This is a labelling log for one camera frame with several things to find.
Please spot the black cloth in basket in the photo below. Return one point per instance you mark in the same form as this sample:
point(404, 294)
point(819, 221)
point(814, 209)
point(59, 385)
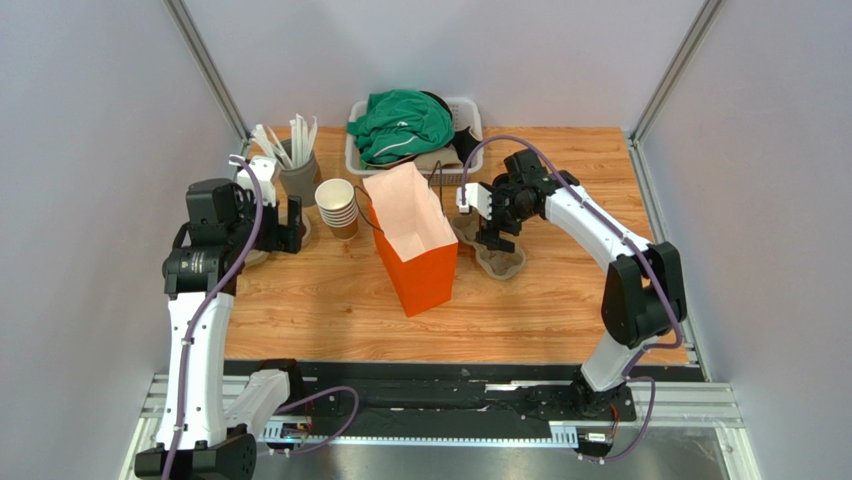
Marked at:
point(463, 141)

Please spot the stack of paper cups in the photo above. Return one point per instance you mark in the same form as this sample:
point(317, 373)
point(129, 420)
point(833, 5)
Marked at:
point(335, 199)

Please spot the white plastic basket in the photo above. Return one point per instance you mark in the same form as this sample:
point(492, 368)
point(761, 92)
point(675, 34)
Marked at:
point(466, 115)

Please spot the green garment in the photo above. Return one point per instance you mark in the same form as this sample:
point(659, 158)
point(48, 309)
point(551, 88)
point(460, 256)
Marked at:
point(399, 123)

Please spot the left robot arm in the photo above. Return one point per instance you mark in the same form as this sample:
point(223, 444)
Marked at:
point(200, 437)

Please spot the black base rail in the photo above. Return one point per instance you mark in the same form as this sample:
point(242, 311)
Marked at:
point(482, 403)

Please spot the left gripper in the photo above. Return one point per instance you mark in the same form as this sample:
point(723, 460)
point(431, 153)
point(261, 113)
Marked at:
point(282, 238)

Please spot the beige cloth in basket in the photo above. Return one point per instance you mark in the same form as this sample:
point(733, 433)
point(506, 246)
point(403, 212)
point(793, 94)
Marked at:
point(439, 160)

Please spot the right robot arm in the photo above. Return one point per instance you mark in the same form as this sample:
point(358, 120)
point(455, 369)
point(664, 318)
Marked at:
point(643, 303)

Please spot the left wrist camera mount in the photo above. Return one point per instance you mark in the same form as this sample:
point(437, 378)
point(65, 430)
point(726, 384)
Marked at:
point(265, 170)

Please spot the grey straw holder cup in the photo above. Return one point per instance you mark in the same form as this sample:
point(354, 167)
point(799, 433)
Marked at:
point(302, 181)

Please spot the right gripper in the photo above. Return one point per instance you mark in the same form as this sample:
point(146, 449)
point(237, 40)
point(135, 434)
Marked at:
point(501, 221)

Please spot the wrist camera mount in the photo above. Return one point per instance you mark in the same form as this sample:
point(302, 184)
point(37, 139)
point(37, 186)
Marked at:
point(265, 170)
point(475, 197)

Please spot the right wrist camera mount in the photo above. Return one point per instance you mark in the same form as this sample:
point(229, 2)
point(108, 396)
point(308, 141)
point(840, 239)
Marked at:
point(475, 197)

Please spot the grey pulp cup carrier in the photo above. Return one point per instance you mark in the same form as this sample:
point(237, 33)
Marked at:
point(499, 265)

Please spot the grey pulp carrier stack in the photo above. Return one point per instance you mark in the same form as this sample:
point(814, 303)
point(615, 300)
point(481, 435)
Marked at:
point(257, 257)

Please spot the orange paper bag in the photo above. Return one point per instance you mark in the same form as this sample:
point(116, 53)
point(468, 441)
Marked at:
point(413, 238)

